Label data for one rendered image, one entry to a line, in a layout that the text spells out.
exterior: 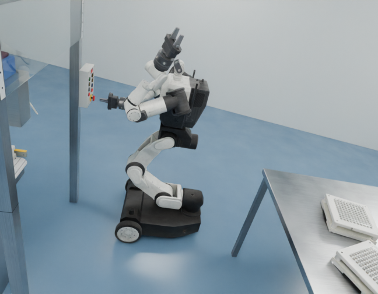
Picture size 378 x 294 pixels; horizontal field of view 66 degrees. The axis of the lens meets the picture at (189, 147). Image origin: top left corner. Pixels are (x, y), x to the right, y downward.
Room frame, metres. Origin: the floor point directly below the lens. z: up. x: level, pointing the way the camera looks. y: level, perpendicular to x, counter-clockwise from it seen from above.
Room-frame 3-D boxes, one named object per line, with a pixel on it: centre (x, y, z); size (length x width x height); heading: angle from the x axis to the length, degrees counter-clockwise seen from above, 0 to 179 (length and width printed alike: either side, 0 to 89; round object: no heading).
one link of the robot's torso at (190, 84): (1.82, 0.12, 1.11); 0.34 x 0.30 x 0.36; 9
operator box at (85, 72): (1.86, 0.79, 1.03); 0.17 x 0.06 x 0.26; 10
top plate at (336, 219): (1.31, -0.96, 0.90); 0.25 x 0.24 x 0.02; 175
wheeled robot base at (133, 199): (1.82, 0.09, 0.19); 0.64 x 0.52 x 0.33; 100
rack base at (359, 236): (1.31, -0.96, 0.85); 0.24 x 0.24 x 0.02; 85
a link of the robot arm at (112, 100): (1.90, 0.58, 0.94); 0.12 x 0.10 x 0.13; 99
